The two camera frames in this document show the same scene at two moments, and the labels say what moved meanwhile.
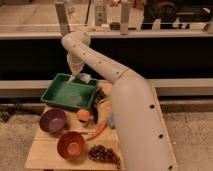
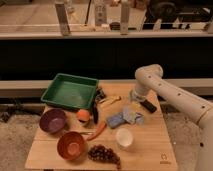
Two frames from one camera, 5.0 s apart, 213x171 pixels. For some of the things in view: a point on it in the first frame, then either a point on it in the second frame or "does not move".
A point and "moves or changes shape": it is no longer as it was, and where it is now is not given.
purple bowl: (52, 120) does not move
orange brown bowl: (70, 145) does not move
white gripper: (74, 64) -> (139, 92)
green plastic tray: (77, 94) does not move
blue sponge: (111, 122) does not move
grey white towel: (84, 77) moves or changes shape
